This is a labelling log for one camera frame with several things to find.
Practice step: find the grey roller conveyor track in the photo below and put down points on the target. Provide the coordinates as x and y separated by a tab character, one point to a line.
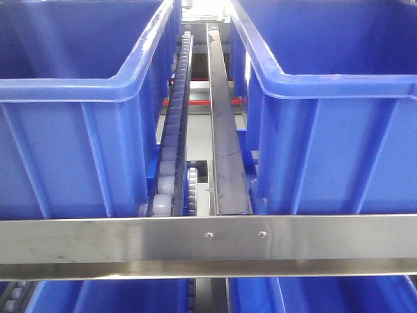
169	184

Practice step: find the blue bin upper right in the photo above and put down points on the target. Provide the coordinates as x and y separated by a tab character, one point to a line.
331	94

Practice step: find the blue bin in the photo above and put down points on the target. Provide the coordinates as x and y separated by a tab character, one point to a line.
331	94
166	295
323	294
82	86

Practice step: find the blue bin upper left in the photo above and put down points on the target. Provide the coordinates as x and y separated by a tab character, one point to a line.
82	86

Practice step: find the blue bin lower left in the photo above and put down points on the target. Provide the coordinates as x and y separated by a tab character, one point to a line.
166	295

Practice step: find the blue bin lower right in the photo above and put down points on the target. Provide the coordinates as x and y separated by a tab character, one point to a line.
323	294

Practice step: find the lower roller track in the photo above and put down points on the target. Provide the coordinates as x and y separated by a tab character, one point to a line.
15	296

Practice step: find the steel divider rail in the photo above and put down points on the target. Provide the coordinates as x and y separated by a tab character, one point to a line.
231	190

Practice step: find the steel shelf frame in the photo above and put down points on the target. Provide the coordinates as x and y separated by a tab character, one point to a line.
211	246

